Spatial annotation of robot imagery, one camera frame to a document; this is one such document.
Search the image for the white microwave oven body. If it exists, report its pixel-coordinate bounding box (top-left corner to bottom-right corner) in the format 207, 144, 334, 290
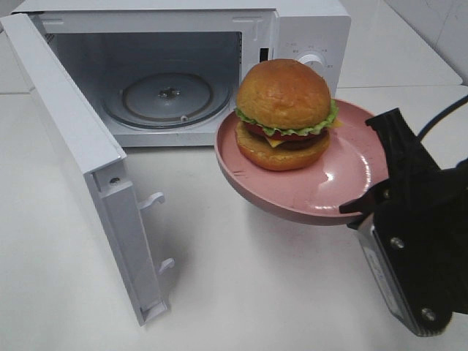
11, 1, 351, 147

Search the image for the pink round plate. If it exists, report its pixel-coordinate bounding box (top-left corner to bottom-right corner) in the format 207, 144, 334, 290
214, 99, 388, 225

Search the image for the upper white microwave knob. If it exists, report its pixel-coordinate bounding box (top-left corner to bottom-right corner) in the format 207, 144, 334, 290
296, 53, 325, 72

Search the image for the glass microwave turntable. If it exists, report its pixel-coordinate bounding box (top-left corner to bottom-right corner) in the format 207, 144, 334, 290
102, 72, 232, 129

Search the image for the white microwave door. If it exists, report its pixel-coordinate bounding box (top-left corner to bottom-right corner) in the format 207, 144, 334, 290
1, 14, 174, 325

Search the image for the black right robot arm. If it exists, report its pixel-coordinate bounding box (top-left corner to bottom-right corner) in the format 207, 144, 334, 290
339, 109, 467, 317

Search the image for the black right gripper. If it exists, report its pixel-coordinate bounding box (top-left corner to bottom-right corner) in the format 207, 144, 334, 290
339, 108, 467, 314

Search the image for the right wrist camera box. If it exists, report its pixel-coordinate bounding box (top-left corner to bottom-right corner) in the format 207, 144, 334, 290
347, 214, 453, 337

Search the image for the burger with lettuce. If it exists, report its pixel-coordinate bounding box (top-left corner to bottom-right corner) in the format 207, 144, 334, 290
235, 58, 339, 171

